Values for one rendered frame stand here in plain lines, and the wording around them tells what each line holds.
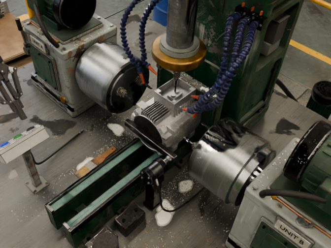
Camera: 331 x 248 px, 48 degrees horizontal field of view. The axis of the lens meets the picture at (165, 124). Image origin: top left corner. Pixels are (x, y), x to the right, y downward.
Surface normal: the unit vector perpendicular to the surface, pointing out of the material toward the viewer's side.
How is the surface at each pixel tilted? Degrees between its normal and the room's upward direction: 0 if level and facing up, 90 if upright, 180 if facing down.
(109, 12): 0
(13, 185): 0
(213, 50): 90
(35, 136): 54
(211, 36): 90
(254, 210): 90
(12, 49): 0
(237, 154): 24
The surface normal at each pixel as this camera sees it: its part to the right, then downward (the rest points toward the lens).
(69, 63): 0.72, 0.53
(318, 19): 0.04, -0.68
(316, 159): -0.49, -0.05
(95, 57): -0.24, -0.40
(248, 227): -0.69, 0.51
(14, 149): 0.62, 0.03
